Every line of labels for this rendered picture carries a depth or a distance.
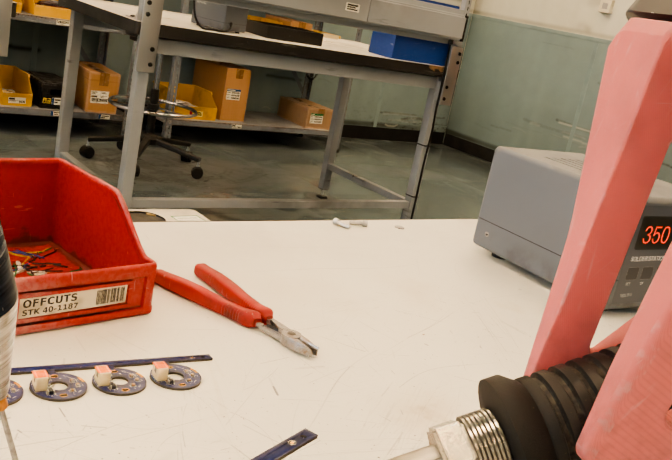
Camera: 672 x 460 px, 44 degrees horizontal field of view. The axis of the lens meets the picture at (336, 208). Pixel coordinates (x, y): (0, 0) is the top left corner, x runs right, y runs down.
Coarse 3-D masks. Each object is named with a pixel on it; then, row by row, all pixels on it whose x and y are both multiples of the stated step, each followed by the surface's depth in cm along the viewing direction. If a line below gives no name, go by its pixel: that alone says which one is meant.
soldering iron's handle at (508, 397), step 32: (608, 352) 16; (480, 384) 16; (512, 384) 15; (544, 384) 16; (576, 384) 15; (512, 416) 15; (544, 416) 15; (576, 416) 15; (512, 448) 15; (544, 448) 15
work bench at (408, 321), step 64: (192, 256) 58; (256, 256) 61; (320, 256) 64; (384, 256) 67; (448, 256) 71; (128, 320) 46; (192, 320) 48; (320, 320) 51; (384, 320) 54; (448, 320) 56; (512, 320) 58; (256, 384) 42; (320, 384) 43; (384, 384) 45; (448, 384) 46; (0, 448) 32; (64, 448) 33; (128, 448) 34; (192, 448) 35; (256, 448) 36; (320, 448) 37; (384, 448) 38
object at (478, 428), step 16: (464, 416) 16; (480, 416) 15; (432, 432) 16; (448, 432) 15; (464, 432) 15; (480, 432) 15; (496, 432) 15; (432, 448) 15; (448, 448) 15; (464, 448) 15; (480, 448) 15; (496, 448) 15
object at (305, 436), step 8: (304, 432) 26; (312, 432) 26; (288, 440) 25; (296, 440) 25; (304, 440) 25; (312, 440) 26; (272, 448) 25; (280, 448) 25; (288, 448) 25; (296, 448) 25; (256, 456) 24; (264, 456) 24; (272, 456) 24; (280, 456) 24
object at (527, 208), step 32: (512, 160) 70; (544, 160) 69; (576, 160) 73; (512, 192) 70; (544, 192) 67; (576, 192) 65; (480, 224) 73; (512, 224) 70; (544, 224) 67; (640, 224) 61; (512, 256) 70; (544, 256) 67; (640, 256) 63; (640, 288) 64
